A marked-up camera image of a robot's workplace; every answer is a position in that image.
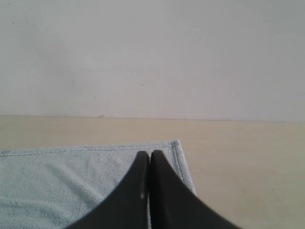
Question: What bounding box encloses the light blue terry towel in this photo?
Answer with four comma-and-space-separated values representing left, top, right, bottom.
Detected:
0, 140, 195, 229

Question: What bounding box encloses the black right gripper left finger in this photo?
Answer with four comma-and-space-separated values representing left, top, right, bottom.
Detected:
67, 151, 150, 229

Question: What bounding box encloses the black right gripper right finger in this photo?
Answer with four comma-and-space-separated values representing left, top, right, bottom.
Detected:
149, 150, 239, 229

